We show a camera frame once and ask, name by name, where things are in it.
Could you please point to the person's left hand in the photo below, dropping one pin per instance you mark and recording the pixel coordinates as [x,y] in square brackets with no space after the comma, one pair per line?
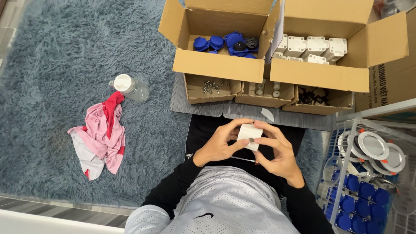
[217,146]

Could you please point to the person's right hand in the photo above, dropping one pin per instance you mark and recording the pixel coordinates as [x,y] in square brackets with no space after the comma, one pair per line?
[282,156]

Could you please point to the white socket box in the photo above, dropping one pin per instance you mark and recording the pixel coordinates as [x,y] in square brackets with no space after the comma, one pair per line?
[249,134]

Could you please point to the black trousers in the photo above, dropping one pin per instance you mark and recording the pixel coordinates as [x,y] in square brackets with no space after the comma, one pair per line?
[203,136]

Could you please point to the thin metal screwdriver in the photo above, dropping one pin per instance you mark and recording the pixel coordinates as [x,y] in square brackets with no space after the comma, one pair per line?
[242,159]

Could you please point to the grey ribbed mat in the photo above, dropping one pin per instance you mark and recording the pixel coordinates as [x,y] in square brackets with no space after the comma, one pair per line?
[201,109]

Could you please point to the white curved paper scrap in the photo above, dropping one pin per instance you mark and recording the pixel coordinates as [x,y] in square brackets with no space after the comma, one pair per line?
[267,114]

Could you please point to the small cardboard tray with screws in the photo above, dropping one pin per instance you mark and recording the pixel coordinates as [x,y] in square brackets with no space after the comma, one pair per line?
[196,91]

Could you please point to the grey mesh jersey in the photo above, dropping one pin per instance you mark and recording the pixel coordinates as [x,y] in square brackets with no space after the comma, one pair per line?
[224,204]

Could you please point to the pile of metal screws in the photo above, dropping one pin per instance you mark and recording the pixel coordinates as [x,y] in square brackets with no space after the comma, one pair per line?
[213,87]

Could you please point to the small cardboard tray with plugs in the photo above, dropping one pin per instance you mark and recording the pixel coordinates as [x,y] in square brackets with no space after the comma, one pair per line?
[253,97]

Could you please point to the white round plastic plug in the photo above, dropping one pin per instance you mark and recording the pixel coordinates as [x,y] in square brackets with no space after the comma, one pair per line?
[259,92]
[260,86]
[276,94]
[276,86]

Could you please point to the heap of black rubber rings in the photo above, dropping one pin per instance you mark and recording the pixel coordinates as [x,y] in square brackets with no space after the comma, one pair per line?
[312,97]

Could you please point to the small cardboard tray with rings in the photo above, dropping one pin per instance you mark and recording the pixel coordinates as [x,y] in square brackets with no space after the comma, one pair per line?
[338,104]

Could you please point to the cardboard box with blue parts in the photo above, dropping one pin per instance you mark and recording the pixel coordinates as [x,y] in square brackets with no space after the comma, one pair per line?
[221,65]

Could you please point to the white plastic basket of parts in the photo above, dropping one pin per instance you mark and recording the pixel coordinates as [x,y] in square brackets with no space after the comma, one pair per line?
[367,182]

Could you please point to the cardboard box with white housings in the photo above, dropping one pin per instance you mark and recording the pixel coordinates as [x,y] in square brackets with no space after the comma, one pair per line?
[325,74]

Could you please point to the blue socket with black core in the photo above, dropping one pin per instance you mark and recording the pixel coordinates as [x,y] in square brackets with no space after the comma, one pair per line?
[252,44]
[237,45]

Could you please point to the blue socket lid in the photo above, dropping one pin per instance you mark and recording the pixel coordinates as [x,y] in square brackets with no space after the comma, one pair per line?
[201,44]
[216,42]

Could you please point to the clear bottle with white cap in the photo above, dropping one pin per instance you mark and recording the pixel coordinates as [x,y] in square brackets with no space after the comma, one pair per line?
[131,87]

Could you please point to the white board edge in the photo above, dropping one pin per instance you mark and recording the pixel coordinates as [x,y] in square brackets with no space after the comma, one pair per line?
[377,112]

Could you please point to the row of white housings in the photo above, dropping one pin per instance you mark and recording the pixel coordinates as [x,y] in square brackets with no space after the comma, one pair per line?
[313,47]

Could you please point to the pink and red cloth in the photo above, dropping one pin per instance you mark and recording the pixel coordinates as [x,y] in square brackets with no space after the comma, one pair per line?
[100,136]

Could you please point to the large printed cardboard box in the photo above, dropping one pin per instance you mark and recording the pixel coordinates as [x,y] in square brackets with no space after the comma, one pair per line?
[396,78]

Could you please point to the blue-grey shag rug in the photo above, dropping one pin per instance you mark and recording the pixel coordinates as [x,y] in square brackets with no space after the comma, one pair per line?
[65,81]

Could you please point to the clear plastic wrap bundle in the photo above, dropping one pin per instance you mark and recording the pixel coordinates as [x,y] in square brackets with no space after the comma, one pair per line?
[391,7]

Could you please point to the white furniture edge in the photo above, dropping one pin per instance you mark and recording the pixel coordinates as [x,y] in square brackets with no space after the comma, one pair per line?
[48,224]

